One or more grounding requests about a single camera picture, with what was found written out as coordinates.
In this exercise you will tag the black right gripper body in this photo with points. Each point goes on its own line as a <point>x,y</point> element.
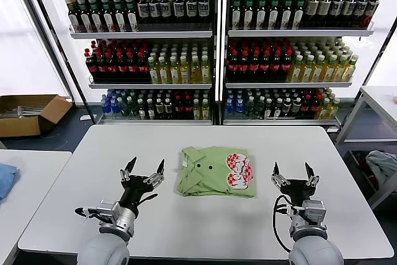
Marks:
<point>296,189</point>

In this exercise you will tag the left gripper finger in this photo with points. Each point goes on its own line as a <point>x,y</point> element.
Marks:
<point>126,175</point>
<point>156,178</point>

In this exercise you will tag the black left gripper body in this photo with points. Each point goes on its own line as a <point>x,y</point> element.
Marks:
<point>136,189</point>

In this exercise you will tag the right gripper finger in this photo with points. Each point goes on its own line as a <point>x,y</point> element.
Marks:
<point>278,178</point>
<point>312,180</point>

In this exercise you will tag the light green polo shirt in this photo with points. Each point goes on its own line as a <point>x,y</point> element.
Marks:
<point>204,178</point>

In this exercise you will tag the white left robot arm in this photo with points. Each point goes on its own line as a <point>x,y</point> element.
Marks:
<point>105,249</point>

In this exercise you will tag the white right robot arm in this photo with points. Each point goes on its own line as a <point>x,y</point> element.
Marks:
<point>313,246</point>

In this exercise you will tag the dark grey storage crate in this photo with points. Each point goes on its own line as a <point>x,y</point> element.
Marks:
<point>353,165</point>

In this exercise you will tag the red cloth item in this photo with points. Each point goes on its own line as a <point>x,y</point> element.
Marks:
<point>371,178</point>

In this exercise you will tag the small dark green bottle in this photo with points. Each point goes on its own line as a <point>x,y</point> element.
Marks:
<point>132,109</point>
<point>249,108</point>
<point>124,109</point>
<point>259,108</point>

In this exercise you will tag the small dark bottle white cap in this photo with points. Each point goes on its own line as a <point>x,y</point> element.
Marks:
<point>150,110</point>
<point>277,110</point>
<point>141,110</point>
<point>268,110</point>

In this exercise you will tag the small blue drink bottle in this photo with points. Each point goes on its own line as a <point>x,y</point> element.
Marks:
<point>106,108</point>
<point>115,108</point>
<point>239,107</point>
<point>229,107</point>

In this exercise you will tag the small dark bottle beige label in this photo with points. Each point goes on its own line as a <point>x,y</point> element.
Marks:
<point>296,106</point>
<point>168,108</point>
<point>159,108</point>
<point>287,106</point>

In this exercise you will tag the white paper scrap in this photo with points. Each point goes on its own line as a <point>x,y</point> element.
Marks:
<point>84,118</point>

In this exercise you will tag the grey white crumpled cloth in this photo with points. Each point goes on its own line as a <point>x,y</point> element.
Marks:
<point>382,162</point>

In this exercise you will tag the small yellow tea bottle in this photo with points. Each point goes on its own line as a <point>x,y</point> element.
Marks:
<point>332,109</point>
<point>196,110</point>
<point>323,109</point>
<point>205,110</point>

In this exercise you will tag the small cola bottle red cap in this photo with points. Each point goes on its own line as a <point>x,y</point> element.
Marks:
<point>314,106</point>
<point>188,108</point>
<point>178,108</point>
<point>306,106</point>

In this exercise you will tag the white side table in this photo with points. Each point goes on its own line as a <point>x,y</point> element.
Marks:
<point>37,190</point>

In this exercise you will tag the yellow tea bottle white cap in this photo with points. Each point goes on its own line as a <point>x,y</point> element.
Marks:
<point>340,71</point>
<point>318,71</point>
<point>184,72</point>
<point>307,71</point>
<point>174,72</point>
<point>153,72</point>
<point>163,72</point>
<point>329,71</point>
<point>206,72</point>
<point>350,71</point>
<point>195,72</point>
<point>296,71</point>

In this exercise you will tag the brown cardboard box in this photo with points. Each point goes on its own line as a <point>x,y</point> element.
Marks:
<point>18,127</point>

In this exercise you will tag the clear plastic wrapped packs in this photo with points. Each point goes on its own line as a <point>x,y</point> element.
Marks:
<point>24,111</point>

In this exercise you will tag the blue folded cloth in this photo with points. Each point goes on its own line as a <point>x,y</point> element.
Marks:
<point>6,178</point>

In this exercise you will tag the grey metal shelf unit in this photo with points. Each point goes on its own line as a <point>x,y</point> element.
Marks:
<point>139,34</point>
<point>294,33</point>

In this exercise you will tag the dark tea bottle green band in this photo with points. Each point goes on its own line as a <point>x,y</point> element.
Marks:
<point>95,18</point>
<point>261,13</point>
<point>299,13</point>
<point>83,18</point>
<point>118,18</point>
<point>274,13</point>
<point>248,13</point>
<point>131,18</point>
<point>236,13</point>
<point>287,13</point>
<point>107,18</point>

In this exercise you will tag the dark bottle white square label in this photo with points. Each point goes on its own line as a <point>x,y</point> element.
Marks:
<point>165,9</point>
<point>190,9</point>
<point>349,9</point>
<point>360,9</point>
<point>203,9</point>
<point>154,9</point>
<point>337,9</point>
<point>178,9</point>
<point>143,9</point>

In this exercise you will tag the dark tea bottle reddish band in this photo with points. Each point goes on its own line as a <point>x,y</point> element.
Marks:
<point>73,16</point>

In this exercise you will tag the dark bottle reddish brown label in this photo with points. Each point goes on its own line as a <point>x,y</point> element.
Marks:
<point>372,9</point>

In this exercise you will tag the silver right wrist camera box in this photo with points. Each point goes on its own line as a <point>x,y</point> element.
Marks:
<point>314,210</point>

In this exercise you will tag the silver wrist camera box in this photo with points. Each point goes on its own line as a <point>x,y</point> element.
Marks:
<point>314,210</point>
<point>107,210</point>

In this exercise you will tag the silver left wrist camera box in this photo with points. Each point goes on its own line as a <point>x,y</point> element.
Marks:
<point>107,210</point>

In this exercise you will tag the grey metal frame table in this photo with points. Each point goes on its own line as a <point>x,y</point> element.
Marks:
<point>380,96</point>

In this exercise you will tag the black slanted window frame bar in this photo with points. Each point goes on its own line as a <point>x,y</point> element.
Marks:
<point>51,29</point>
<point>381,52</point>

